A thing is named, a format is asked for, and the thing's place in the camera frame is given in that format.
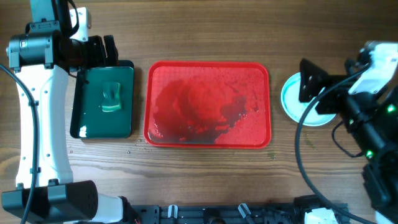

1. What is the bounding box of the light blue plate top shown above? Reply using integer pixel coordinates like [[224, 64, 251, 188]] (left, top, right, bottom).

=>
[[280, 72, 336, 127]]

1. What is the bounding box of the green sponge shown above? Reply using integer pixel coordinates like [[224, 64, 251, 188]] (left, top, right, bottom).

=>
[[101, 82, 122, 113]]

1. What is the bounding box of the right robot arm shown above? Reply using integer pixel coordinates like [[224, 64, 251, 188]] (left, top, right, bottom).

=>
[[298, 58, 397, 223]]

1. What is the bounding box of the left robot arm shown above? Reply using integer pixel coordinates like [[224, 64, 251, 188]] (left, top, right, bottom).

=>
[[1, 1, 141, 223]]

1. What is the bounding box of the dark green tray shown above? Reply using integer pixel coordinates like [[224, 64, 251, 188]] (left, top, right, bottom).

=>
[[70, 60, 135, 139]]

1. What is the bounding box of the red plastic tray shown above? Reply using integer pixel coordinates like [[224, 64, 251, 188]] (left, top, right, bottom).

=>
[[143, 61, 272, 149]]

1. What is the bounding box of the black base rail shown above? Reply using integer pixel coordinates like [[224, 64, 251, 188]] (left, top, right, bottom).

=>
[[132, 195, 351, 224]]

